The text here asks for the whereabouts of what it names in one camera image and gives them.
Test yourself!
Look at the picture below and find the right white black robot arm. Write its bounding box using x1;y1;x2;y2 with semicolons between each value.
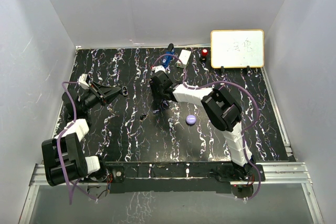
150;70;254;180

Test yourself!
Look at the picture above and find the red emergency button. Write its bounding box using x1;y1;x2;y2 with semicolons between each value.
200;48;208;62

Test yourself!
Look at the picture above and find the black earbud charging case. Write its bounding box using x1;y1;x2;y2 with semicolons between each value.
122;86;128;97

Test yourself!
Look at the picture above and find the purple earbud charging case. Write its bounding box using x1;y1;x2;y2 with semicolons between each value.
186;114;196;125

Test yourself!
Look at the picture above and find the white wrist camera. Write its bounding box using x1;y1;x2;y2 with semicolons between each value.
78;73;90;90
151;65;166;73

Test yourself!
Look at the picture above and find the white board yellow frame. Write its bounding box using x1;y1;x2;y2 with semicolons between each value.
211;29;265;69

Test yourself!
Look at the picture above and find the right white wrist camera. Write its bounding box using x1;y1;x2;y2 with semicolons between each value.
151;65;166;73

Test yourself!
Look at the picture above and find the blue stapler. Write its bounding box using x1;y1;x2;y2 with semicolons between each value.
162;43;175;69

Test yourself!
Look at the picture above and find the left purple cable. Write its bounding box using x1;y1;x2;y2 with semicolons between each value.
56;80;82;206

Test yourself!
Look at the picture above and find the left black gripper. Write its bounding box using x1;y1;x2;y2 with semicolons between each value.
81;81;122;112

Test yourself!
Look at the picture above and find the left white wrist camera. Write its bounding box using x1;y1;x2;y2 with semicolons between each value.
78;73;90;90

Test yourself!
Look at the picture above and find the black front base bar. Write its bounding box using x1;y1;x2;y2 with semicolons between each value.
106;161;265;194

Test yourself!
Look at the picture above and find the aluminium frame rail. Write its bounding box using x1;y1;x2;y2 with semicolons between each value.
29;162;312;186

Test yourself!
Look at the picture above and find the white small box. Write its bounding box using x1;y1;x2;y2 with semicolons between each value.
176;49;192;68

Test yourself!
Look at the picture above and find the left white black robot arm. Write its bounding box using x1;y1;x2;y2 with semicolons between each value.
41;80;128;186

